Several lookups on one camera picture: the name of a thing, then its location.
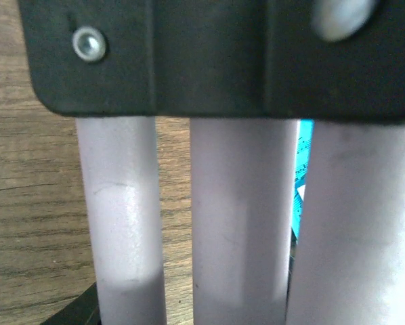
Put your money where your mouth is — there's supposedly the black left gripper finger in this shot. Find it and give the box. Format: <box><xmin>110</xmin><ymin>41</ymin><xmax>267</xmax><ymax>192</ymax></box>
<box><xmin>41</xmin><ymin>283</ymin><xmax>102</xmax><ymax>325</ymax></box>

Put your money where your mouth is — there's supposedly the blue sheet music page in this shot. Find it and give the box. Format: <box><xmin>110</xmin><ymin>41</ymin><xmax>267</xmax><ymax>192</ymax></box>
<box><xmin>291</xmin><ymin>120</ymin><xmax>314</xmax><ymax>241</ymax></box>

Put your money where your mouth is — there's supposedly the lilac music stand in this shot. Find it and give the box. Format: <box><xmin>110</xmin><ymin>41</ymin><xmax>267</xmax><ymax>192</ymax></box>
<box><xmin>18</xmin><ymin>1</ymin><xmax>405</xmax><ymax>324</ymax></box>

